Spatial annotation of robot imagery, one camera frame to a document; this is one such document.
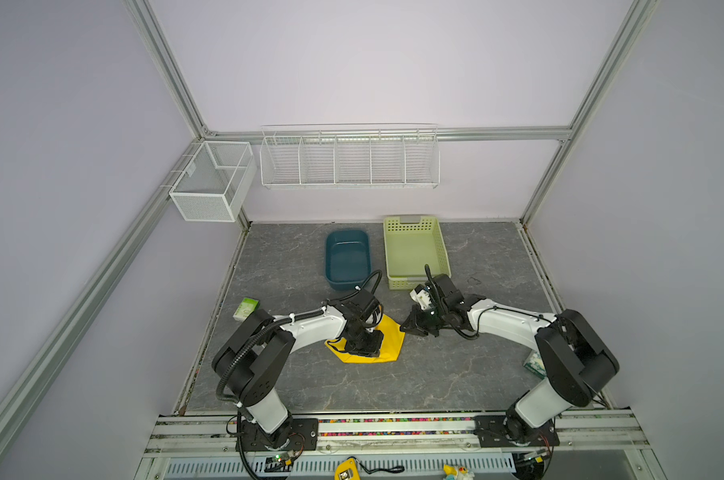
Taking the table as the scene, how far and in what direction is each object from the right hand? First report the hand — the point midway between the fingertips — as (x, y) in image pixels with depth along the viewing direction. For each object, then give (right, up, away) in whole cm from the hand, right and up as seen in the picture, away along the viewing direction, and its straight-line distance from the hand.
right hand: (400, 330), depth 86 cm
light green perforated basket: (+7, +26, +29) cm, 40 cm away
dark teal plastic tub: (-17, +21, +23) cm, 35 cm away
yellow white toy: (+11, -27, -20) cm, 35 cm away
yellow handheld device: (-13, -27, -17) cm, 34 cm away
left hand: (-6, -7, -1) cm, 10 cm away
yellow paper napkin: (-2, -4, +2) cm, 5 cm away
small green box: (-48, +5, +8) cm, 49 cm away
